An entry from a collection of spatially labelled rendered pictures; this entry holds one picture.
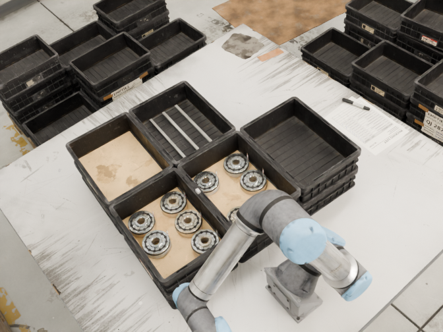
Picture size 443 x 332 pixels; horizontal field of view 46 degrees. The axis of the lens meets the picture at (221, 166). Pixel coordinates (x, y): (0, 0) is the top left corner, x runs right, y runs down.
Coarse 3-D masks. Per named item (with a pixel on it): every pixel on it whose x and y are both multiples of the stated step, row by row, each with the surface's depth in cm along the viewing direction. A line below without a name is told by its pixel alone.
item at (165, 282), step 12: (156, 180) 197; (132, 192) 194; (204, 204) 187; (216, 216) 184; (228, 228) 180; (132, 240) 181; (144, 252) 177; (204, 252) 175; (192, 264) 172; (156, 276) 171; (168, 276) 170; (180, 276) 172
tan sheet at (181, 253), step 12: (156, 204) 202; (156, 216) 198; (156, 228) 195; (168, 228) 194; (204, 228) 193; (180, 240) 190; (180, 252) 187; (192, 252) 187; (156, 264) 185; (168, 264) 185; (180, 264) 184
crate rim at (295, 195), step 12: (240, 132) 208; (216, 144) 205; (252, 144) 203; (192, 156) 202; (264, 156) 199; (180, 168) 199; (276, 168) 194; (192, 180) 195; (288, 180) 190; (300, 192) 187
